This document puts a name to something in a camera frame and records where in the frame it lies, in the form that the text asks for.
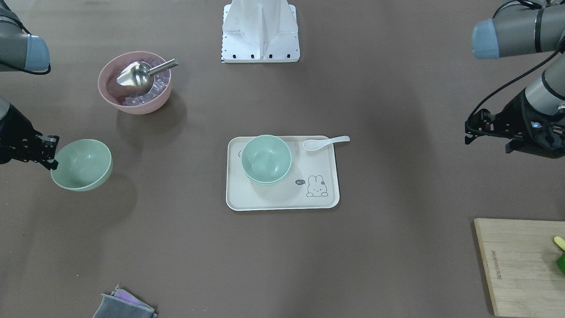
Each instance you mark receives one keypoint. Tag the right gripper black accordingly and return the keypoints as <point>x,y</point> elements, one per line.
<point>13,132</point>

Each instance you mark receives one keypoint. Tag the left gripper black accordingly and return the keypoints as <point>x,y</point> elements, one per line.
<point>515,111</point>

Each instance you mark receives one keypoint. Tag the green bowl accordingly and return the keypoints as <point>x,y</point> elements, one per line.
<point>83,165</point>
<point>266,153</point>
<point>266,177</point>

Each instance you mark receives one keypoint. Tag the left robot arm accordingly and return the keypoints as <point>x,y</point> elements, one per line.
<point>520,27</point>

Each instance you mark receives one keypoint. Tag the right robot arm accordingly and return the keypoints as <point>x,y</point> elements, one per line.
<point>22,51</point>

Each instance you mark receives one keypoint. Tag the pink bowl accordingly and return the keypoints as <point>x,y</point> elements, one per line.
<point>145,104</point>

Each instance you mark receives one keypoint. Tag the metal scoop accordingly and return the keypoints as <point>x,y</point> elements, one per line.
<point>138,77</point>

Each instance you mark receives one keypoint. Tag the clear ice cubes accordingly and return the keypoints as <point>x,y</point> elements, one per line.
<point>154,92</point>

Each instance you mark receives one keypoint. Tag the yellow plastic knife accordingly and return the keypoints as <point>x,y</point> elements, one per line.
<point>560,242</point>

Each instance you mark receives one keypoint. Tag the wooden cutting board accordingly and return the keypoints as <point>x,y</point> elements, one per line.
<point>520,262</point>

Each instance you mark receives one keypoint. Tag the green lime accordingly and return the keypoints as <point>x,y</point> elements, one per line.
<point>561,262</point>

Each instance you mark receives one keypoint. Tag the white ceramic spoon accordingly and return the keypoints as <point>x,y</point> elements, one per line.
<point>314,145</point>

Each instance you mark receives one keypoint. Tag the grey folded cloth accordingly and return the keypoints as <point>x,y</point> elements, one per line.
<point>120,303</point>

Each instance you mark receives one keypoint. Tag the beige cartoon serving tray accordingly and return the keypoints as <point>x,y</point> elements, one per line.
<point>311,183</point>

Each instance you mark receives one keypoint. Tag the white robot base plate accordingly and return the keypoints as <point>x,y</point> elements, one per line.
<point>260,31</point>

